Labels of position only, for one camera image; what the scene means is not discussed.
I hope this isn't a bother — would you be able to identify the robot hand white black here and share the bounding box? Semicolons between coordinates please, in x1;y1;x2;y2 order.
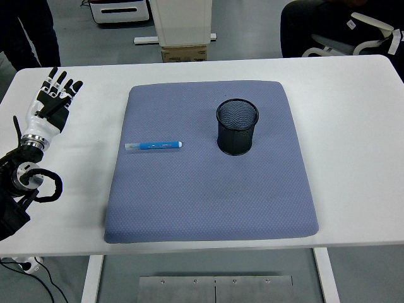
22;66;84;140

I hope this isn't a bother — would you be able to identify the blue marker with white cap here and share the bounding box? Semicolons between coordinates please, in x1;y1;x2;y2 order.
124;141;184;152

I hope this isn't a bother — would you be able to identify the black mesh pen holder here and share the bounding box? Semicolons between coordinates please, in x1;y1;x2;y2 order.
215;98;259;157

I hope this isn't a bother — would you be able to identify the white floor base bar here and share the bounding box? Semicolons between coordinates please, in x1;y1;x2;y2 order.
133;32;218;45

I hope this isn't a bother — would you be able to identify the white appliance with black slot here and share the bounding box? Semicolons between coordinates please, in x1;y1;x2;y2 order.
88;0;151;25

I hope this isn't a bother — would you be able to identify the white power strip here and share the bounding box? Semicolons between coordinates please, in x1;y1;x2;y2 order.
12;256;44;274

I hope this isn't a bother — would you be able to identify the brown cardboard box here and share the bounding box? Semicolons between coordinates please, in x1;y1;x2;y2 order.
160;45;208;63

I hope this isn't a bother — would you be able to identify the white table leg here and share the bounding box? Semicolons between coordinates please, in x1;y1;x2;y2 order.
80;254;105;303
312;247;341;303

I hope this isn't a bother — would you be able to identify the blue-grey textured mat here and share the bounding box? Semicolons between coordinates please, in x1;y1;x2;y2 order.
103;80;319;244

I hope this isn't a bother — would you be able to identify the white grey office chair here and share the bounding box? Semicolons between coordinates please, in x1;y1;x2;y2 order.
301;11;395;57

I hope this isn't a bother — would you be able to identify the black garment with white tag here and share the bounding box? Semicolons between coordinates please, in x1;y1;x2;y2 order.
377;28;404;58

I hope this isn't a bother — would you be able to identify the black floor cable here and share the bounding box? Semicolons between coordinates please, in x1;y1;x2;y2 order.
0;258;69;303

